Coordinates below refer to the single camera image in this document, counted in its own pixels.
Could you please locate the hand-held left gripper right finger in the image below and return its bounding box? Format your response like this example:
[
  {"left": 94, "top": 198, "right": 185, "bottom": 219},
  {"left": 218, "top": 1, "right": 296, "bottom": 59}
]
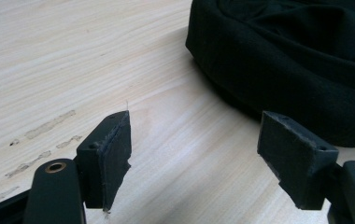
[{"left": 257, "top": 110, "right": 340, "bottom": 211}]

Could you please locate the black cloth garment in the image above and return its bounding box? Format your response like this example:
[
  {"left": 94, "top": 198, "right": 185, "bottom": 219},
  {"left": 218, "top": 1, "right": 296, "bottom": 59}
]
[{"left": 185, "top": 0, "right": 355, "bottom": 148}]

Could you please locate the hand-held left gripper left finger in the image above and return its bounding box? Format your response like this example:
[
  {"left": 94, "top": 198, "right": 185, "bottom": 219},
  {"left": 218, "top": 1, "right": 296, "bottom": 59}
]
[{"left": 74, "top": 110, "right": 133, "bottom": 213}]

